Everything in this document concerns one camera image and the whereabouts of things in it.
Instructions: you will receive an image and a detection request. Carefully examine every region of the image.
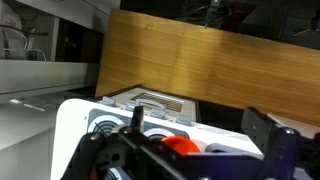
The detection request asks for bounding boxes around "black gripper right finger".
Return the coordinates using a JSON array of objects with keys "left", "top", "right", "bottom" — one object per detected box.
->
[{"left": 241, "top": 106, "right": 320, "bottom": 180}]

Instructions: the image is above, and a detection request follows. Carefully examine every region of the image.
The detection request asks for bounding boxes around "brown wooden table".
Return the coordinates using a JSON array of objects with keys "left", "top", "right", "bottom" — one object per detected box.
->
[{"left": 94, "top": 8, "right": 320, "bottom": 128}]

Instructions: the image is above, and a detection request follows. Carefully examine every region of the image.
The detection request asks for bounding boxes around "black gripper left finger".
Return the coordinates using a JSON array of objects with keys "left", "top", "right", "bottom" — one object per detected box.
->
[{"left": 59, "top": 105, "right": 208, "bottom": 180}]

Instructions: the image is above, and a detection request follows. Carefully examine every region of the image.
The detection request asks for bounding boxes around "grey shelf cabinet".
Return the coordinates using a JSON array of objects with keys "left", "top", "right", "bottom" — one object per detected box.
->
[{"left": 0, "top": 0, "right": 122, "bottom": 180}]

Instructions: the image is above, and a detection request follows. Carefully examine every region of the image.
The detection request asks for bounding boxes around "orange plastic bowl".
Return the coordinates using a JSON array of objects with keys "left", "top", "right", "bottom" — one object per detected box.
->
[{"left": 161, "top": 135, "right": 202, "bottom": 156}]

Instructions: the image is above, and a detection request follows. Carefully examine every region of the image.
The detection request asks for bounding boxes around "grey stove knob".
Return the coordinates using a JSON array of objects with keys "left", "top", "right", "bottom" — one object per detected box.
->
[
  {"left": 99, "top": 95, "right": 118, "bottom": 108},
  {"left": 149, "top": 108, "right": 168, "bottom": 120},
  {"left": 175, "top": 114, "right": 193, "bottom": 127},
  {"left": 124, "top": 101, "right": 138, "bottom": 113}
]

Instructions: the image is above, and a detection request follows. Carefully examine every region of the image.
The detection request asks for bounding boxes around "toy kitchen unit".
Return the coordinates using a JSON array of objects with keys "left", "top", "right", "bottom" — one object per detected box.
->
[{"left": 49, "top": 85, "right": 268, "bottom": 180}]

